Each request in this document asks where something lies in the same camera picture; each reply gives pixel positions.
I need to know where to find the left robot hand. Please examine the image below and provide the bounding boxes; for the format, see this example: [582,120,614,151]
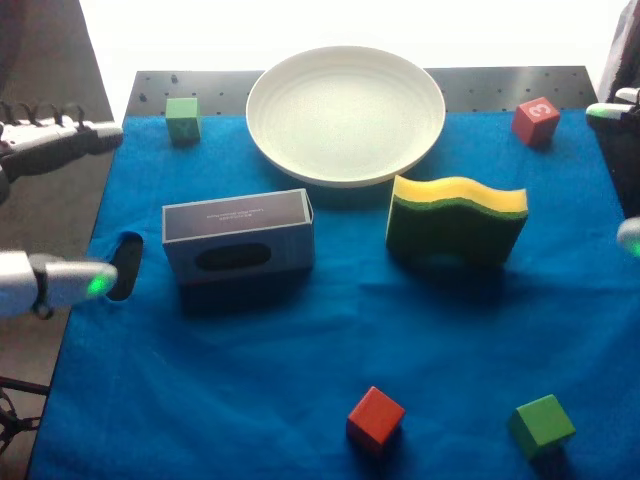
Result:
[585,87,640,260]

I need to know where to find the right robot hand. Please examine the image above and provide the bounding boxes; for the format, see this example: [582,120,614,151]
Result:
[0,102,125,320]

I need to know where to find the purple rectangular box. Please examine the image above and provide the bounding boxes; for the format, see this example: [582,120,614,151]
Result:
[161,188,316,287]

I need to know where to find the white round plate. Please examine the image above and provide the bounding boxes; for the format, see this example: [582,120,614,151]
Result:
[245,45,446,189]

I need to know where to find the red block with number three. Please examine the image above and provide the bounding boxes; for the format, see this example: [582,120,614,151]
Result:
[511,96,561,148]

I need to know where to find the black metal stand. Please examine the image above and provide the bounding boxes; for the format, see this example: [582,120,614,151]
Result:
[0,377,51,454]

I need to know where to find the green block with face print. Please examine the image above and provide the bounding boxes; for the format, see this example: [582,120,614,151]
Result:
[164,97,203,147]

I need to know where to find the blue cloth bag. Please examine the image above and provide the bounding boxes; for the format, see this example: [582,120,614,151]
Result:
[29,112,640,480]

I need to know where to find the dark curtain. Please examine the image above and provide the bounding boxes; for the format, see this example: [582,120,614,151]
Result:
[0,0,117,126]

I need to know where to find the plain green block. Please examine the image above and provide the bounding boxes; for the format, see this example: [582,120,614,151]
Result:
[508,393,577,460]

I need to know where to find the plain red block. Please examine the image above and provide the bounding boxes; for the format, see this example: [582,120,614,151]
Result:
[346,385,407,457]

